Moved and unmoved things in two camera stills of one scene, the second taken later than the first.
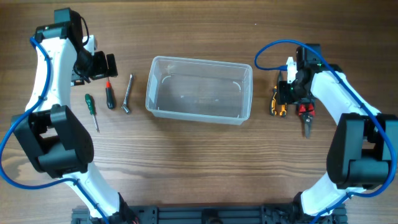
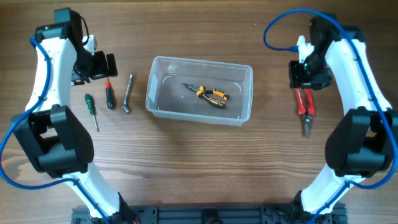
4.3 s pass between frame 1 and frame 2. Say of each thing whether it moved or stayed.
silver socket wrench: stayed
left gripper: stayed
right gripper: moved
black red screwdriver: stayed
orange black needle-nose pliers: moved
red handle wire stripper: stayed
